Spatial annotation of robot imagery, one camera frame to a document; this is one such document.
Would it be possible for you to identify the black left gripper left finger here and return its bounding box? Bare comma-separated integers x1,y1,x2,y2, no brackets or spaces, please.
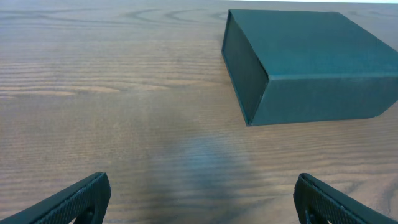
1,172,111,224

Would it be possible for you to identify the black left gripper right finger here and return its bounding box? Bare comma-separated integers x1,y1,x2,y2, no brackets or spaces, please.
293,173,397,224

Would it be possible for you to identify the dark green gift box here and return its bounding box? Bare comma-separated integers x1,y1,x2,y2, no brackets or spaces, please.
221,9,397,126

